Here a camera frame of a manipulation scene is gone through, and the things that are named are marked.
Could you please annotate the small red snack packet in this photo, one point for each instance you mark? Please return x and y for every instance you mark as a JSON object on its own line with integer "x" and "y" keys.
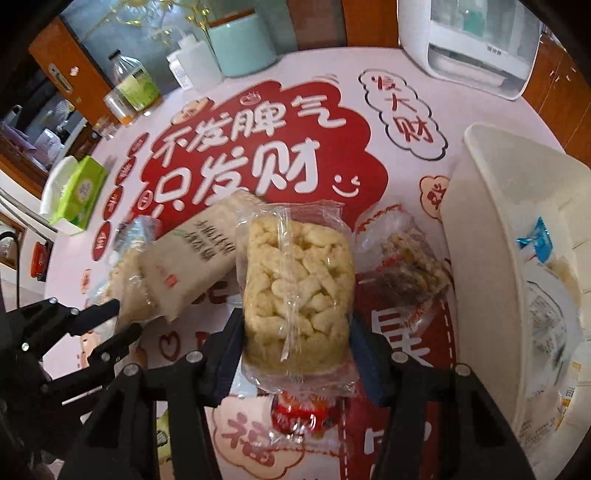
{"x": 300, "y": 415}

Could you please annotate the small glass jar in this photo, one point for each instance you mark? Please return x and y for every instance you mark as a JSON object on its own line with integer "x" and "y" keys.
{"x": 106, "y": 129}

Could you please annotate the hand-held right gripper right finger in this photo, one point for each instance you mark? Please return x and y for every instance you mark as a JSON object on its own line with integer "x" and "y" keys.
{"x": 369, "y": 364}

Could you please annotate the yellow green snack packet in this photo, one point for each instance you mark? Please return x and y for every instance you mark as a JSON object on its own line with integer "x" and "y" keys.
{"x": 162, "y": 434}

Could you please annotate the pile of snack packets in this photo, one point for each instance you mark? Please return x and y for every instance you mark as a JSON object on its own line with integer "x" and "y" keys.
{"x": 129, "y": 277}

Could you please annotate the clear nut brittle packet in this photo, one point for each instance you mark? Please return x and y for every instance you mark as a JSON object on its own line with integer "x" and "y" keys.
{"x": 406, "y": 272}

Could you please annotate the white plastic bin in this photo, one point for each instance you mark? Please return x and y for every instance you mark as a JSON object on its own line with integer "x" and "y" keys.
{"x": 480, "y": 207}

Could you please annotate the beige snack packet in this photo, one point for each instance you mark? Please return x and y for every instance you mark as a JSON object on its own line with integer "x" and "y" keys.
{"x": 194, "y": 258}

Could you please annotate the white orange snack bar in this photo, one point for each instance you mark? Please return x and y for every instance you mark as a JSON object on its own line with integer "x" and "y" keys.
{"x": 570, "y": 392}

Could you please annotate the green label glass bottle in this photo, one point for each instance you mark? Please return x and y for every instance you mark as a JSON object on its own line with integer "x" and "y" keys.
{"x": 138, "y": 87}

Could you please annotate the white countertop sterilizer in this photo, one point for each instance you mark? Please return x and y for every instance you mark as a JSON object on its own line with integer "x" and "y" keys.
{"x": 415, "y": 46}

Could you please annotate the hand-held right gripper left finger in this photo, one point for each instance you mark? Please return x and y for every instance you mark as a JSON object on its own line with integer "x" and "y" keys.
{"x": 226, "y": 364}

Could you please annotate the teal ceramic canister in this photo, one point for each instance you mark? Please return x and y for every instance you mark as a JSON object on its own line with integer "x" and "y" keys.
{"x": 240, "y": 46}

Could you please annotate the white pill bottle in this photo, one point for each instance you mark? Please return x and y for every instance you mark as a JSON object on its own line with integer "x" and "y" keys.
{"x": 173, "y": 69}

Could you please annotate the small blue snack packet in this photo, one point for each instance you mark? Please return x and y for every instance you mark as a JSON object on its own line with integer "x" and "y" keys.
{"x": 535, "y": 240}

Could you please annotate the white squeeze bottle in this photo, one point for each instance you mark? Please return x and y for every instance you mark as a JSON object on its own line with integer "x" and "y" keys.
{"x": 198, "y": 64}

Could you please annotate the clear puffed rice packet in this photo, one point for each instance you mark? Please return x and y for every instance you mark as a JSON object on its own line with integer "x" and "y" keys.
{"x": 295, "y": 286}

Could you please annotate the green tissue box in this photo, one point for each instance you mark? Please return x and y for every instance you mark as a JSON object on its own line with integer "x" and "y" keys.
{"x": 83, "y": 194}

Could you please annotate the silver metal can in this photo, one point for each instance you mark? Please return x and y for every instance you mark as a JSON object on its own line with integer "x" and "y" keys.
{"x": 117, "y": 108}

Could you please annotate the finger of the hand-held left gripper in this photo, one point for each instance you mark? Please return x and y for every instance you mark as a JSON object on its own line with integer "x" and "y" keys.
{"x": 115, "y": 346}
{"x": 69, "y": 321}

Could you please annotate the pink printed tablecloth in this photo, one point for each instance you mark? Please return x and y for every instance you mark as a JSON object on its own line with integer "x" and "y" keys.
{"x": 461, "y": 101}

